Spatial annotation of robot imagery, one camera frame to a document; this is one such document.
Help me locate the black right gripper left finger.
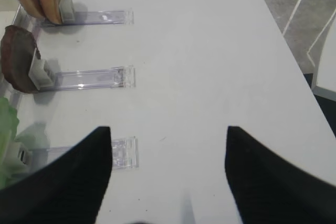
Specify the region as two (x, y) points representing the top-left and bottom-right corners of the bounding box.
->
(1, 126), (112, 223)

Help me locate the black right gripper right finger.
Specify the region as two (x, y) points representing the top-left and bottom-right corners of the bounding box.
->
(225, 126), (335, 223)

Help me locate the grey lettuce pusher block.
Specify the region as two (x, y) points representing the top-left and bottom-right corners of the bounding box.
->
(15, 136), (33, 165)

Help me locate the green lettuce in rack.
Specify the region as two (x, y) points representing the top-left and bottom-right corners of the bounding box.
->
(1, 97), (30, 189)

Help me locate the grey patty pusher block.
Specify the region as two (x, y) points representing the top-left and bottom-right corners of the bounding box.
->
(28, 56), (56, 90)

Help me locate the clear right acrylic rack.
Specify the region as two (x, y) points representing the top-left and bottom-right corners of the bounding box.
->
(1, 0), (135, 178)

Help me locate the brown patty in rack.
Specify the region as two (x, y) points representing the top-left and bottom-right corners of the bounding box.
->
(1, 25), (41, 93)

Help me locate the grey bun pusher block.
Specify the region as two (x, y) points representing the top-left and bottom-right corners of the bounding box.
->
(59, 0), (75, 23)

